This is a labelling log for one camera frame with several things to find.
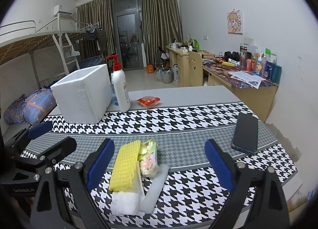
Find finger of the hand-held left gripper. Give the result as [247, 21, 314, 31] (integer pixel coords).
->
[4, 121, 53, 155]
[37, 137, 77, 169]

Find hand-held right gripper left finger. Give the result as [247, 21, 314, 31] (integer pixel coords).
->
[30, 138, 115, 229]

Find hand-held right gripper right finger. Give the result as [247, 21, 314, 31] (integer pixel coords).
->
[204, 139, 291, 229]

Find yellow sponge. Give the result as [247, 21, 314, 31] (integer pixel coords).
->
[108, 139, 142, 193]

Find white tissue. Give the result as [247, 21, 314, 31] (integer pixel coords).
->
[110, 190, 146, 217]

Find white foam box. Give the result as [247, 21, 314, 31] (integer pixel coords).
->
[50, 64, 112, 124]

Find floral tissue pack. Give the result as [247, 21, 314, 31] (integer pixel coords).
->
[138, 139, 161, 177]

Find white foam strip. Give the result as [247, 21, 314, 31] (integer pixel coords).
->
[138, 164, 170, 214]

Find blue plaid quilt bundle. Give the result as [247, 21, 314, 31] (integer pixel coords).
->
[3, 89, 57, 127]

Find black phone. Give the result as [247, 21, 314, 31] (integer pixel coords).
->
[230, 112, 259, 156]

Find houndstooth table mat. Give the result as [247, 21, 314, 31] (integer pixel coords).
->
[19, 101, 299, 222]

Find wooden desk with printed cover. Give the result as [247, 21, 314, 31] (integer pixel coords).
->
[202, 58, 278, 123]

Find white bed ladder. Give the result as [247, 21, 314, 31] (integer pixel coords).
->
[52, 33, 80, 76]

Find red snack packet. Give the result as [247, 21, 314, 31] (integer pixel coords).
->
[136, 95, 162, 109]

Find white pump lotion bottle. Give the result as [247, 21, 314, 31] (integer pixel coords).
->
[106, 53, 131, 113]

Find blue bedding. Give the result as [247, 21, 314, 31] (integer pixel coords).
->
[79, 55, 105, 70]

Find printed papers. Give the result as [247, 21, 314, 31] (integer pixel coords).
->
[228, 70, 266, 88]

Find wooden smiley chair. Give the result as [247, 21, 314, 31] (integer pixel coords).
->
[187, 51, 203, 87]

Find grey bucket with bags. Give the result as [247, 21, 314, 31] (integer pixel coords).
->
[156, 68, 173, 84]

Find cluster of toiletry bottles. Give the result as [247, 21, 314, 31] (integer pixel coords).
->
[239, 44, 283, 84]

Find hanging dark clothes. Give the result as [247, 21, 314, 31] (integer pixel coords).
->
[84, 28, 108, 51]

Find black headphones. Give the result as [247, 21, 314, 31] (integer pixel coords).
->
[223, 51, 240, 62]

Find small wooden desk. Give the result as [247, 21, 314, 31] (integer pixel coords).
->
[165, 45, 192, 87]

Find brown curtain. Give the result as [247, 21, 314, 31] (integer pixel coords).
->
[140, 0, 184, 67]
[76, 0, 112, 64]

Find white air conditioner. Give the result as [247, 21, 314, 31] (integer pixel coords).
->
[53, 4, 73, 17]

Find glass balcony door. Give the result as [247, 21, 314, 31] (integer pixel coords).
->
[111, 0, 145, 71]

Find white bunk bed frame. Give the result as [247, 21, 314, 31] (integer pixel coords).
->
[0, 20, 110, 91]

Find cartoon wall poster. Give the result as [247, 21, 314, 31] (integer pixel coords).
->
[226, 8, 243, 35]

